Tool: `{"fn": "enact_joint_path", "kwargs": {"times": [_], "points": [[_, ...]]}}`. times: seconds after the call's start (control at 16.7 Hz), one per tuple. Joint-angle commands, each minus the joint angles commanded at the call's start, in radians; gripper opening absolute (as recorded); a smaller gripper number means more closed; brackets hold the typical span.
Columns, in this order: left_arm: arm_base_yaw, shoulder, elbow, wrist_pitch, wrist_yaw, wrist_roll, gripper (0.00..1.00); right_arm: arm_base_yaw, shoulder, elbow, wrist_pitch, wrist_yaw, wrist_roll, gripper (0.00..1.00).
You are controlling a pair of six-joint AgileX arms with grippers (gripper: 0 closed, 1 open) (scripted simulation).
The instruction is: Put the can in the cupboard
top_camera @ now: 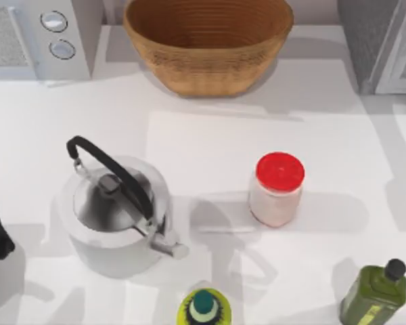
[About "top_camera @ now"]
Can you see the red-lidded white jar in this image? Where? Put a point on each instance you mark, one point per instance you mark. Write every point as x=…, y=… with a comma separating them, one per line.
x=277, y=193

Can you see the brown woven basket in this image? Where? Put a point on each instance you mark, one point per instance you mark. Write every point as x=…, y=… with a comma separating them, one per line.
x=208, y=64

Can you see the yellow-green bottle teal cap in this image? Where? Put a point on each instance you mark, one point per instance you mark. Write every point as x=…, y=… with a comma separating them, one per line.
x=204, y=306

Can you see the pale microwave oven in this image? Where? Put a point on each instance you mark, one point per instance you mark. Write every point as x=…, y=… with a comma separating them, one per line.
x=78, y=40

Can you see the round microwave knob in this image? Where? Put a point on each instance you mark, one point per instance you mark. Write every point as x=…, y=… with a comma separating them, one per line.
x=53, y=21
x=62, y=49

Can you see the dark green bottle black cap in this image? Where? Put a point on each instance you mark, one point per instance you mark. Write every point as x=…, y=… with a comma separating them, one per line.
x=375, y=294

